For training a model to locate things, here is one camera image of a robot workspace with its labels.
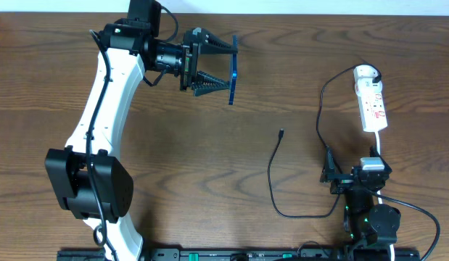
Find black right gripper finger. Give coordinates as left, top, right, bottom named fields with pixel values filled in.
left=369, top=146, right=382, bottom=158
left=320, top=147, right=336, bottom=183

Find blue Galaxy smartphone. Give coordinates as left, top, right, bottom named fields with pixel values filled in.
left=228, top=53, right=238, bottom=105

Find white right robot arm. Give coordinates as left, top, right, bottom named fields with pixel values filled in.
left=320, top=147, right=401, bottom=260

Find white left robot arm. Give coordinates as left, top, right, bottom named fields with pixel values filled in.
left=44, top=19, right=238, bottom=260

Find white USB charger adapter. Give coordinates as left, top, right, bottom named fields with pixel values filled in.
left=353, top=65, right=383, bottom=96

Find white power strip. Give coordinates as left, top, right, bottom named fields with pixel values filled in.
left=355, top=79, right=388, bottom=133

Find black USB charging cable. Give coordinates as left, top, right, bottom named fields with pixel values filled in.
left=266, top=63, right=383, bottom=220

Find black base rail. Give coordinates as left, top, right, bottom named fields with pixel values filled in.
left=56, top=246, right=420, bottom=261

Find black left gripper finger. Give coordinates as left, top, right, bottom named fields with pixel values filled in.
left=199, top=28, right=234, bottom=54
left=191, top=71, right=229, bottom=96

